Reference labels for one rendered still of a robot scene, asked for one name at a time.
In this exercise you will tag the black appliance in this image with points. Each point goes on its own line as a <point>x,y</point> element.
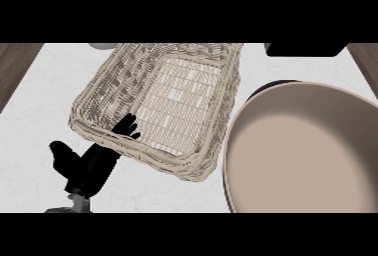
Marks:
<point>305,49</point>

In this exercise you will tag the pale wicker basket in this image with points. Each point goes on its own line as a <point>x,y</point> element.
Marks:
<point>168,100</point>

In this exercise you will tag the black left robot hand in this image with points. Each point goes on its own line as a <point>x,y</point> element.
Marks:
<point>89,165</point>

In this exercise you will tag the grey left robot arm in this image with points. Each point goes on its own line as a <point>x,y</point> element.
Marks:
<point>75,204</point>

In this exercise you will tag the beige pot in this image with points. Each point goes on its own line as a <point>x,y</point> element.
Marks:
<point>305,150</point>

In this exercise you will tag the grey round object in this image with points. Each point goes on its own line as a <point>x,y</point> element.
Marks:
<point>103,46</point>

